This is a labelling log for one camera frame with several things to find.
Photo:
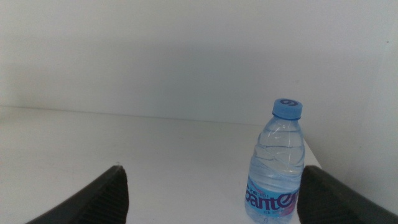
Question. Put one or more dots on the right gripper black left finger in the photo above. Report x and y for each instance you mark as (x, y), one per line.
(102, 199)

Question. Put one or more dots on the clear water bottle blue label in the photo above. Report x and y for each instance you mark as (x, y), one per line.
(276, 161)

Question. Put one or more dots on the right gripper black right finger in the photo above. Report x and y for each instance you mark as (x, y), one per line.
(326, 199)

